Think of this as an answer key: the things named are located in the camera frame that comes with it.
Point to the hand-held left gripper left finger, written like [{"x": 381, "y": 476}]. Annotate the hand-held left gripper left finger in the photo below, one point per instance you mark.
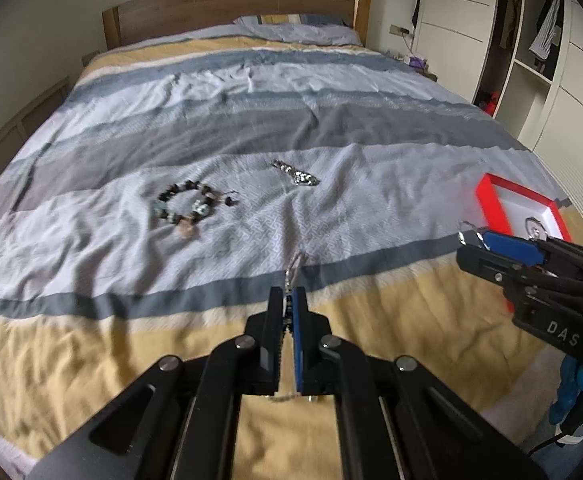
[{"x": 271, "y": 320}]

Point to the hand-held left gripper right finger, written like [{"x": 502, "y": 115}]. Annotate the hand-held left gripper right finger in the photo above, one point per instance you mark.
[{"x": 299, "y": 330}]

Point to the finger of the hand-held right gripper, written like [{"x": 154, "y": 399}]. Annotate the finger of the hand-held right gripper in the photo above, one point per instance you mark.
[
  {"x": 514, "y": 249},
  {"x": 486, "y": 262}
]

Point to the red cardboard box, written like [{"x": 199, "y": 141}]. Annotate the red cardboard box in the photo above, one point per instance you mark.
[{"x": 491, "y": 205}]

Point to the red bag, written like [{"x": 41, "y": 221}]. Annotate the red bag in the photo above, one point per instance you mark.
[{"x": 489, "y": 102}]

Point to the wooden nightstand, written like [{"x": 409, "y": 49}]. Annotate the wooden nightstand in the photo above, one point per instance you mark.
[{"x": 429, "y": 76}]

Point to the purple packet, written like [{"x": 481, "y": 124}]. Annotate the purple packet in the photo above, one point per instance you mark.
[{"x": 415, "y": 61}]

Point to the striped bedspread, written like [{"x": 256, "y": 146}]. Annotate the striped bedspread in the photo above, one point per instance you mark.
[{"x": 221, "y": 110}]

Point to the striped hanging shirt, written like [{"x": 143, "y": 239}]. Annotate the striped hanging shirt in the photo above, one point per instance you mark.
[{"x": 546, "y": 30}]

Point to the dark hanging clothes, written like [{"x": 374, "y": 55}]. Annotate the dark hanging clothes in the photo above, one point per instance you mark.
[{"x": 509, "y": 5}]

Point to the white wardrobe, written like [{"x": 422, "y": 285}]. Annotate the white wardrobe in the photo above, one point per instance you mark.
[{"x": 451, "y": 10}]

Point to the striped pillow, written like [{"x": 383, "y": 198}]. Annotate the striped pillow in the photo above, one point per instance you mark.
[{"x": 311, "y": 32}]

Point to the wooden headboard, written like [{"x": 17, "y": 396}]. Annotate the wooden headboard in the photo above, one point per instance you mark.
[{"x": 221, "y": 10}]

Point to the wall socket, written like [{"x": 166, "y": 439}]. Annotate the wall socket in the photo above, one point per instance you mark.
[{"x": 400, "y": 30}]

